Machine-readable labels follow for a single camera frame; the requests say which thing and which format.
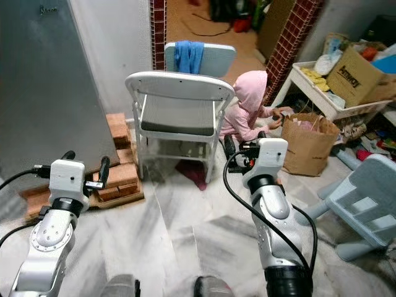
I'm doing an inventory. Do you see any printed brown cardboard box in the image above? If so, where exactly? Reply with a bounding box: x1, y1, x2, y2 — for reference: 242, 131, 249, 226
325, 46, 387, 108

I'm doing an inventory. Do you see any yellow packets pile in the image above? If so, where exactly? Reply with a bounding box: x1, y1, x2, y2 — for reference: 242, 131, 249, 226
301, 67, 330, 92

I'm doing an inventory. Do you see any person in pink hoodie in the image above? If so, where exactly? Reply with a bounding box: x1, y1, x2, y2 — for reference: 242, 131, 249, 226
219, 69, 293, 148

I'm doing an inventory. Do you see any grey robot left leg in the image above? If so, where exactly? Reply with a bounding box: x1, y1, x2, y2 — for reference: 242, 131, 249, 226
101, 275, 140, 297

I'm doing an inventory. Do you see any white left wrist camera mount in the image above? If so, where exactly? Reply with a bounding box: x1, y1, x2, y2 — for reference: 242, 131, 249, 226
49, 159, 91, 202

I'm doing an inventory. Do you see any maroon cloth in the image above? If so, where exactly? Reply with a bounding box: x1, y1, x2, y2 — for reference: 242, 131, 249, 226
175, 159, 209, 191

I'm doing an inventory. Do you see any grey robot leg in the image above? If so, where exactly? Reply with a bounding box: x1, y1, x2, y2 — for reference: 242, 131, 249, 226
192, 276, 237, 297
101, 275, 140, 297

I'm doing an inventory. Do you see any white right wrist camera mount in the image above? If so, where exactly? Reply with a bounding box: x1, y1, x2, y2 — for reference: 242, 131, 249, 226
241, 137, 289, 178

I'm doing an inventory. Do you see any white plastic bag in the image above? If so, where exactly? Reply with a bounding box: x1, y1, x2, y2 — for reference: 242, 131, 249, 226
313, 51, 342, 76

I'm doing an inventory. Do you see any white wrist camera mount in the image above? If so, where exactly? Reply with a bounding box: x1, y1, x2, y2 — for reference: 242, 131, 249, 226
49, 159, 91, 202
241, 137, 289, 178

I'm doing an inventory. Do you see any brown paper bag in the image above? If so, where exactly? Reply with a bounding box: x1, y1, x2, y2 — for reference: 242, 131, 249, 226
281, 112, 342, 178

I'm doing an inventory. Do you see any white low shelf table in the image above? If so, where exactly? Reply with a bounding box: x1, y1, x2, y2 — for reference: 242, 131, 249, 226
275, 60, 396, 123

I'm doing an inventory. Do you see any pale blue chair back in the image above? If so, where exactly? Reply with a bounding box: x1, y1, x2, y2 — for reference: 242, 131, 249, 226
163, 40, 238, 79

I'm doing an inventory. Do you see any blue towel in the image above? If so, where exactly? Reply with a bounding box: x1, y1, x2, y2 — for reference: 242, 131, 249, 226
174, 40, 205, 75

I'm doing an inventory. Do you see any grey robot right leg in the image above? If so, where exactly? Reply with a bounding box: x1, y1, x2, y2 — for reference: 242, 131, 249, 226
192, 276, 237, 297

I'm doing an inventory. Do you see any white folding chair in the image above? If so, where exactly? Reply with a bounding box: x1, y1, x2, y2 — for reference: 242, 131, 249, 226
125, 71, 236, 184

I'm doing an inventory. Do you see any pale blue child's chair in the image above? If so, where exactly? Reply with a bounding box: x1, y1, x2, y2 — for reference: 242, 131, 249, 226
309, 153, 396, 262

